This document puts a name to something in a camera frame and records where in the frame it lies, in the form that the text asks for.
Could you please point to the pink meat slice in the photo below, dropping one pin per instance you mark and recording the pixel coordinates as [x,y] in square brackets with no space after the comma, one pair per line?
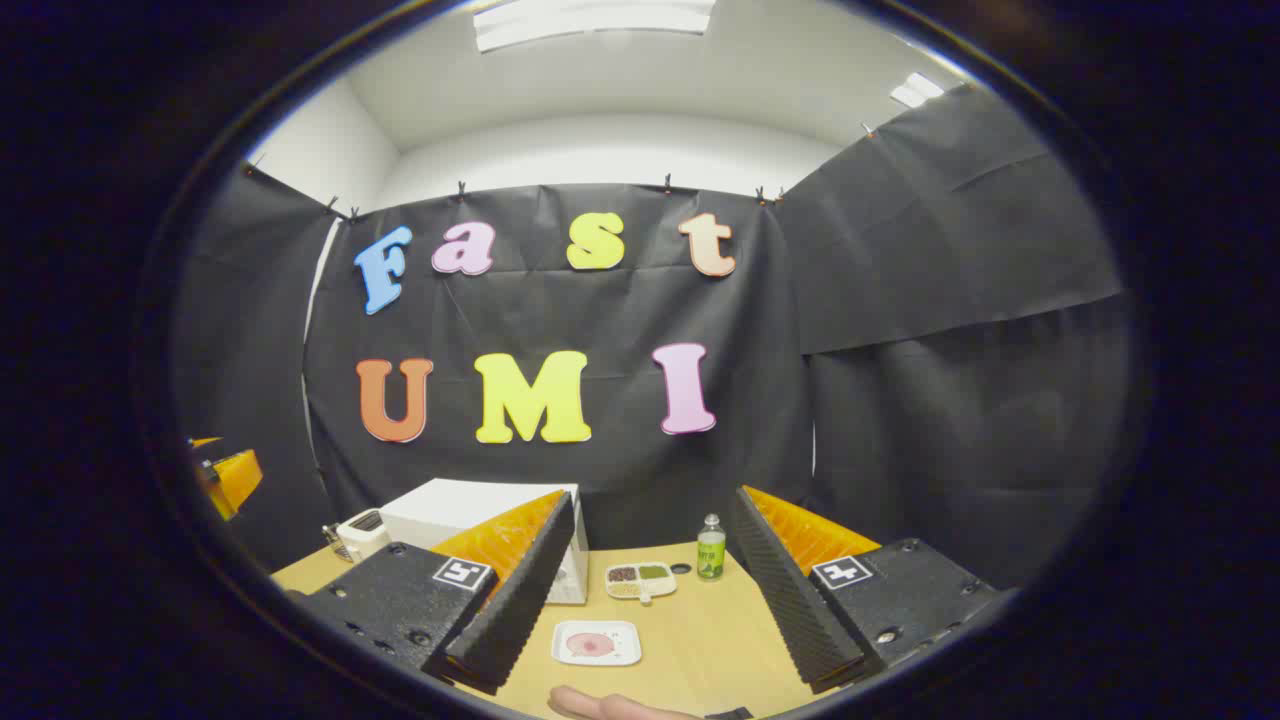
[590,645]

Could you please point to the large ceiling light panel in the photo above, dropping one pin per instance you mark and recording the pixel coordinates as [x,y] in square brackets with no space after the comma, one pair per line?
[590,20]

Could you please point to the green label bottle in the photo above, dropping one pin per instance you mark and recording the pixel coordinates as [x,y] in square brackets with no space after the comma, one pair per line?
[711,555]

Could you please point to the small white appliance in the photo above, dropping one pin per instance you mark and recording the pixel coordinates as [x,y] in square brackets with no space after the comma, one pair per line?
[362,535]

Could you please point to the white square plate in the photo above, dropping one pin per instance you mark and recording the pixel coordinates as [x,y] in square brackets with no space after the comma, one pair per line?
[628,632]

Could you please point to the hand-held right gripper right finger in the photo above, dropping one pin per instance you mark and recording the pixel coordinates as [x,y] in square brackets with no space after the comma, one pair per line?
[790,600]

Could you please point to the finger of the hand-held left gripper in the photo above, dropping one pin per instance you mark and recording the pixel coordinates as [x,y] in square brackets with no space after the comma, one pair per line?
[235,480]
[205,442]

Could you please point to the white divided dish with beans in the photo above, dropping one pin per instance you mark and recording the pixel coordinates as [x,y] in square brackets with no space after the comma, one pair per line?
[640,580]

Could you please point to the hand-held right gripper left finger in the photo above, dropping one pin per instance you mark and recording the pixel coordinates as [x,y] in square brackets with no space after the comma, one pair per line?
[515,610]

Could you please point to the small ceiling light panel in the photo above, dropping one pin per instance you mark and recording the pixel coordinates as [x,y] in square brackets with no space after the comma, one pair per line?
[917,90]

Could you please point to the white microwave oven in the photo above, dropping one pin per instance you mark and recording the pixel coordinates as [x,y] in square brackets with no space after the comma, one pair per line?
[450,505]

